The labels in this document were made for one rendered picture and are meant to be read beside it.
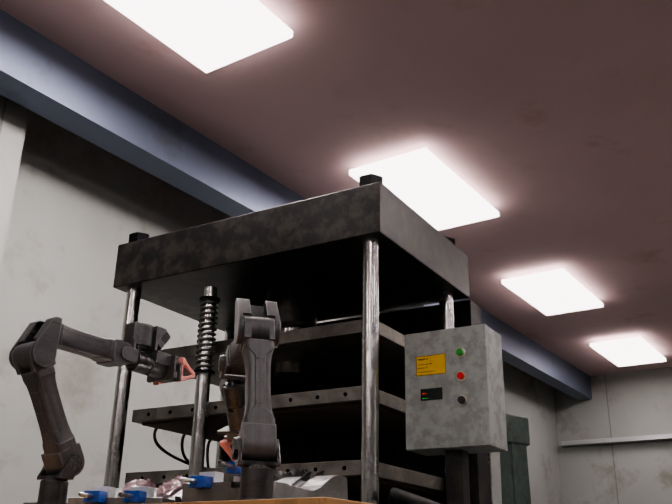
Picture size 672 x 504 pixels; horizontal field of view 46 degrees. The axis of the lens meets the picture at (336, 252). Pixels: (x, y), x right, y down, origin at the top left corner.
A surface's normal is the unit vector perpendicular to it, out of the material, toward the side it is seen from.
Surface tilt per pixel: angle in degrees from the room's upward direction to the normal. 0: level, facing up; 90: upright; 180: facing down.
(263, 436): 73
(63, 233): 90
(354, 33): 180
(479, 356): 90
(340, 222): 90
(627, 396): 90
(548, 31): 180
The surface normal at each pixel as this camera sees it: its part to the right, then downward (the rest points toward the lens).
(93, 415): 0.83, -0.19
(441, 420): -0.51, -0.32
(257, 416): 0.26, -0.60
